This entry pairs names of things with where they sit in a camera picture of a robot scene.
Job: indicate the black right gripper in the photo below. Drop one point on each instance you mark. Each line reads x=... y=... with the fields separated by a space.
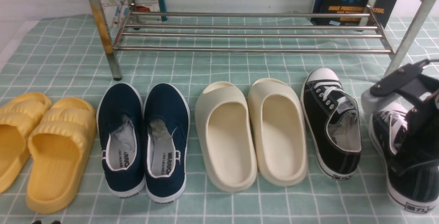
x=411 y=84

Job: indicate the black canvas sneaker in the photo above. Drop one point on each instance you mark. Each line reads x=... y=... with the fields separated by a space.
x=416 y=190
x=333 y=119

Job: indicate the steel shoe rack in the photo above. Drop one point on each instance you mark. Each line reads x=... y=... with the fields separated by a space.
x=369 y=27

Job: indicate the navy slip-on shoe right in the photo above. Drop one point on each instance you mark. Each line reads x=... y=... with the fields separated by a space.
x=167 y=118

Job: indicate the navy slip-on shoe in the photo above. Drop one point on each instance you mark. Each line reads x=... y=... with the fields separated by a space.
x=167 y=118
x=119 y=124

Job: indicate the navy slip-on shoe left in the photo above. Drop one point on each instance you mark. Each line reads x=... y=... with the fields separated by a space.
x=119 y=124

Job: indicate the dark image processing book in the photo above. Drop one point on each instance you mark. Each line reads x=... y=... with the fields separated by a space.
x=382 y=10

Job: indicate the cream slide slipper right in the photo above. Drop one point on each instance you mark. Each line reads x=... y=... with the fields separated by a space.
x=279 y=132

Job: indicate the cream slide slipper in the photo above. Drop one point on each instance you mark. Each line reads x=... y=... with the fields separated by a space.
x=279 y=132
x=223 y=127

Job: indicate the cream slide slipper left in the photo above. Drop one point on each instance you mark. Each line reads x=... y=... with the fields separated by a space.
x=223 y=127

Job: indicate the yellow slide slipper right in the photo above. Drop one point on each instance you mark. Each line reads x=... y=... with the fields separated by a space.
x=60 y=147

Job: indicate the yellow slide slipper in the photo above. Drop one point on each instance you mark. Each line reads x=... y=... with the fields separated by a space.
x=60 y=147
x=18 y=118

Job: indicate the yellow slide slipper left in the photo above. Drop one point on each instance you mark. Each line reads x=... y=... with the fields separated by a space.
x=18 y=118

